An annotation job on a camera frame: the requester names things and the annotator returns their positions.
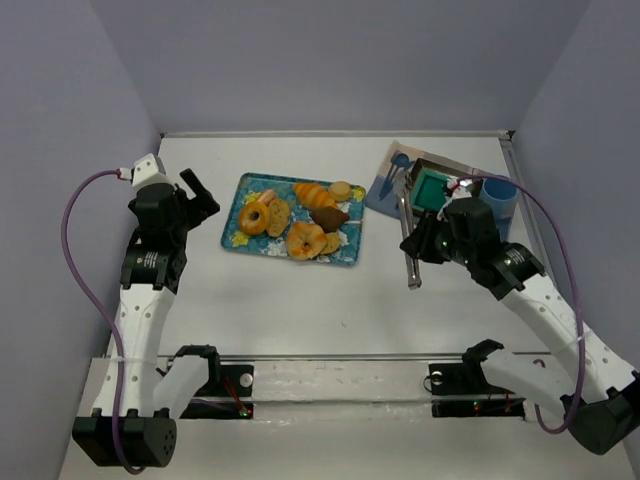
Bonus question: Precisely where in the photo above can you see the metal serving tongs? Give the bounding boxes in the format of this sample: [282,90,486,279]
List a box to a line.
[393,171,422,290]

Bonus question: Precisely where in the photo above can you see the orange twisted ring bread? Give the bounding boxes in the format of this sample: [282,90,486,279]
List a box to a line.
[285,222,327,261]

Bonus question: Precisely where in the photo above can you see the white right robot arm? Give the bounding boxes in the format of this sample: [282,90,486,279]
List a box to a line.
[414,197,639,455]

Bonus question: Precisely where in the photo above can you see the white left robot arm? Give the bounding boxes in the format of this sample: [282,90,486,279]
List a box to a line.
[72,167,237,475]

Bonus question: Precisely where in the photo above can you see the tan bread slice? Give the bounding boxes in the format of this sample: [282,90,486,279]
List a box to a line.
[320,232,341,256]

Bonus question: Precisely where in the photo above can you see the dark brown chocolate bread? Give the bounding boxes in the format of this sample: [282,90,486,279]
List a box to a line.
[310,207,350,233]

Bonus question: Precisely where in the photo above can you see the brown bread slice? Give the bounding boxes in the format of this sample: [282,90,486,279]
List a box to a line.
[266,198,291,238]

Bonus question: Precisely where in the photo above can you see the blue plastic cup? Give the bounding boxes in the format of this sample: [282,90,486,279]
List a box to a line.
[479,176,519,241]

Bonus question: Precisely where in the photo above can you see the blue cloth placemat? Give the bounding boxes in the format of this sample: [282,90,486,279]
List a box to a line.
[365,141,515,218]

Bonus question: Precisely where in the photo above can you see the green square plate dark rim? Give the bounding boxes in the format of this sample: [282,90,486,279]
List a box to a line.
[407,154,483,217]

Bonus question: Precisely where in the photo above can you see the blue floral serving tray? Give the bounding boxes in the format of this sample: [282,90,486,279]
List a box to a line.
[220,172,366,267]

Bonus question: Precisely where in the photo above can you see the small pale round roll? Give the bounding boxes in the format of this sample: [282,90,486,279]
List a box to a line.
[257,189,277,206]

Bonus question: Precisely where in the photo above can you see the blue plastic fork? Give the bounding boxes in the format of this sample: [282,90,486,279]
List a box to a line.
[379,152,401,200]

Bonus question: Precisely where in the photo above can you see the small round tan bun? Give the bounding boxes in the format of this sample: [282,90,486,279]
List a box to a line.
[328,181,352,203]

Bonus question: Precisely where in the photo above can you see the orange striped croissant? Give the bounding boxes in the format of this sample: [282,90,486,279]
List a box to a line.
[293,182,338,210]

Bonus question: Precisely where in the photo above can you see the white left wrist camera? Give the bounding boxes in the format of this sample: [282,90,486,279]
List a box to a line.
[131,154,171,191]

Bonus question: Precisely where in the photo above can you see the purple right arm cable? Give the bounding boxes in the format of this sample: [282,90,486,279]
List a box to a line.
[472,174,585,435]

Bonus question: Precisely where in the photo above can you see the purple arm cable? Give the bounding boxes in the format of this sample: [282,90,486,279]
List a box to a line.
[60,168,149,476]
[472,174,585,435]

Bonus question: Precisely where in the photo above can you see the glazed ring donut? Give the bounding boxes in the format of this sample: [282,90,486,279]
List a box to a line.
[238,201,270,236]

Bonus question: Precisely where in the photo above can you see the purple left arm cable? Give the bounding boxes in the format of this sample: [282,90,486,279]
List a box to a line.
[60,168,149,476]

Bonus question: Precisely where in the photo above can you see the metal rail bar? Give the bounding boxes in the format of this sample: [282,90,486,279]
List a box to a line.
[154,352,466,363]

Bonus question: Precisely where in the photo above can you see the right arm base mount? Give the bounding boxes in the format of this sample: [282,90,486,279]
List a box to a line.
[423,340,526,419]

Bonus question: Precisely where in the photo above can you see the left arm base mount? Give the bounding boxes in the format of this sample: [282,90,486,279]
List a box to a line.
[156,345,255,420]

